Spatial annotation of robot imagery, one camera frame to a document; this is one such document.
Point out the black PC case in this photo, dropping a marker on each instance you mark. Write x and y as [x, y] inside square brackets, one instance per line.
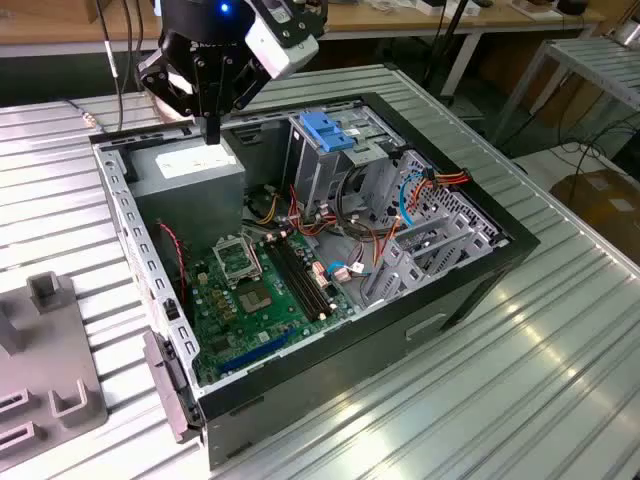
[350, 360]

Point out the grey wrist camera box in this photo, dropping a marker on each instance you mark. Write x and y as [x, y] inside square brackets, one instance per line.
[280, 50]

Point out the grey plastic holder block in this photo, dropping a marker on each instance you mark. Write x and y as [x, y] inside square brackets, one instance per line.
[167, 385]

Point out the black case fan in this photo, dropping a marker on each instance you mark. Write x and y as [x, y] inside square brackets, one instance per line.
[172, 285]

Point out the thin metal locking lever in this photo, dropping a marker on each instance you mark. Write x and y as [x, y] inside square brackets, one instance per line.
[256, 260]

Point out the metal slat side table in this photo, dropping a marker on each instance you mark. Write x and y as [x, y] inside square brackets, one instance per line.
[600, 65]

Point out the grey metal disk bay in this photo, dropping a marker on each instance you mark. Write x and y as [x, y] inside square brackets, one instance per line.
[450, 235]

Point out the grey power supply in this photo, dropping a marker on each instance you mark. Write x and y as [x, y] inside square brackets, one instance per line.
[190, 200]

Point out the black round device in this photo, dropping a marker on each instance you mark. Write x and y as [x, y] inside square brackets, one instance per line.
[572, 6]

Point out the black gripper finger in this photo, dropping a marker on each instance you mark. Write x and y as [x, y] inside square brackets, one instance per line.
[247, 87]
[150, 75]

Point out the black RAM slot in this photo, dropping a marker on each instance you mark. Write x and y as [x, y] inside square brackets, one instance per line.
[296, 285]
[308, 280]

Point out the grey parts rack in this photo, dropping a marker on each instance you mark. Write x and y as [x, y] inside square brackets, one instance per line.
[50, 350]

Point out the green motherboard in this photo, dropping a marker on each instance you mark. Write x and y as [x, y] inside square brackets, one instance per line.
[272, 322]

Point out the small white box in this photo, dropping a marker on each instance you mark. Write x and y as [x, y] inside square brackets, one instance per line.
[435, 6]

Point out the grey metal drive cage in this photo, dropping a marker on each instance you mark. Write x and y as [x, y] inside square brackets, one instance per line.
[320, 175]

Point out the black stand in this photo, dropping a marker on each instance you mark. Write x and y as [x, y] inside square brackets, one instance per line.
[445, 60]

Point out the silver metal cylinder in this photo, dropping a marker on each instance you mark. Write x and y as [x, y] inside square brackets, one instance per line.
[627, 32]

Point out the blue expansion slot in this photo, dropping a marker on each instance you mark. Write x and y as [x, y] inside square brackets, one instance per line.
[255, 352]

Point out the large brown cardboard box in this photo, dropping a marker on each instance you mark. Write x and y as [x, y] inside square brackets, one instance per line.
[605, 200]

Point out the blue plastic bay bracket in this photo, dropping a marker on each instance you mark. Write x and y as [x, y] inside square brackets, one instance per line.
[325, 132]

